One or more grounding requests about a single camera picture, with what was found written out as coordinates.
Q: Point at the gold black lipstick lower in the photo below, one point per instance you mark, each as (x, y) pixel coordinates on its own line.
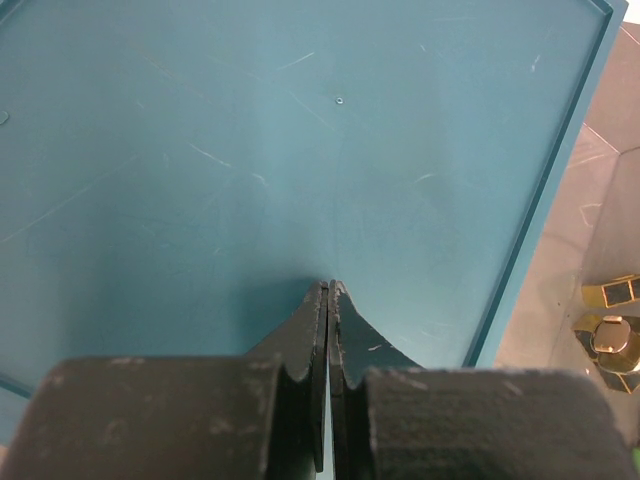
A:
(612, 344)

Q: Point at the gold black lipstick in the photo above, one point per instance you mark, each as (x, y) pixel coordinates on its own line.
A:
(612, 344)
(613, 293)

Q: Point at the teal drawer organizer box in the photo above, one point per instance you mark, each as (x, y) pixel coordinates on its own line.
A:
(175, 174)

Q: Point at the gold black lipstick upper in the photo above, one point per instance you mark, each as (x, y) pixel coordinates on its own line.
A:
(613, 293)

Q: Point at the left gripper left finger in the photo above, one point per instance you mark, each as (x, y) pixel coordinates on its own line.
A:
(259, 415)

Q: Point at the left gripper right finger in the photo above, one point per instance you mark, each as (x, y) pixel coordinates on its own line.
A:
(392, 419)

